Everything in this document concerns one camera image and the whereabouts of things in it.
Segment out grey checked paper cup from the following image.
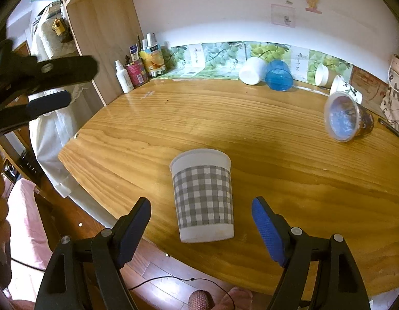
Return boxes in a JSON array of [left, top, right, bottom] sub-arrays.
[[169, 148, 235, 243]]

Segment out dark patterned paper cup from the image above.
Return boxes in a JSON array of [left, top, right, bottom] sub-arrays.
[[323, 92, 374, 142]]

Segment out panda print paper cup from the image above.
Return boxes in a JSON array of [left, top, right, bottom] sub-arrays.
[[330, 76, 363, 104]]

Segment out white plastic cup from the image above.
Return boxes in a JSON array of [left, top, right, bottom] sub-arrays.
[[239, 57, 267, 86]]

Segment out brown white paper cup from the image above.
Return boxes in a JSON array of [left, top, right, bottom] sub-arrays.
[[314, 64, 338, 88]]

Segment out blue plastic cup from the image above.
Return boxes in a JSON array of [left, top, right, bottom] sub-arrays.
[[265, 59, 294, 92]]

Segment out white small bottle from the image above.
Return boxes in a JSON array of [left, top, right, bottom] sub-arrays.
[[115, 60, 134, 94]]

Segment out wooden bookshelf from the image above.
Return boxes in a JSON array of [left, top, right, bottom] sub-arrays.
[[62, 0, 142, 106]]

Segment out red can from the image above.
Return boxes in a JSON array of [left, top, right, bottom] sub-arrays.
[[125, 58, 148, 88]]

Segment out yellow juice carton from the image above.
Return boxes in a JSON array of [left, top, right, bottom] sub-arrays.
[[139, 33, 165, 77]]

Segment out black pen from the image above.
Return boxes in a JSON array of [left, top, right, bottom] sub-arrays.
[[378, 118, 399, 138]]

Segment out grape picture calendar cards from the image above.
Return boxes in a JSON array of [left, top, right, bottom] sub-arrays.
[[154, 41, 354, 86]]

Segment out printed canvas bag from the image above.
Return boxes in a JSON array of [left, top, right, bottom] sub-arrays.
[[380, 55, 399, 132]]

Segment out brown cardboard sheet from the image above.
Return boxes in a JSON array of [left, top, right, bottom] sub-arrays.
[[349, 66, 388, 117]]

